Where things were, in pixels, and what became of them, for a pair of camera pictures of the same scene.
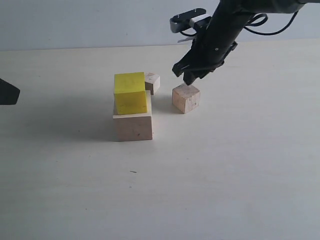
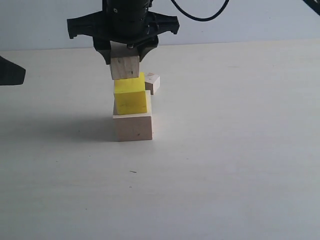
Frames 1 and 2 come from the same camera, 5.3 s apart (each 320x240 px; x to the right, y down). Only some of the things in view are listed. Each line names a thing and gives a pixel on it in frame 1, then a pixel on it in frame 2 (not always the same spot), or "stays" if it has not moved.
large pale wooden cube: (134, 126) stays
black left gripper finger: (9, 93) -> (10, 73)
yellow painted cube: (130, 93) stays
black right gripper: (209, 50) -> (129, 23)
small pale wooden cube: (152, 82) stays
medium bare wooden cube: (185, 97) -> (124, 61)
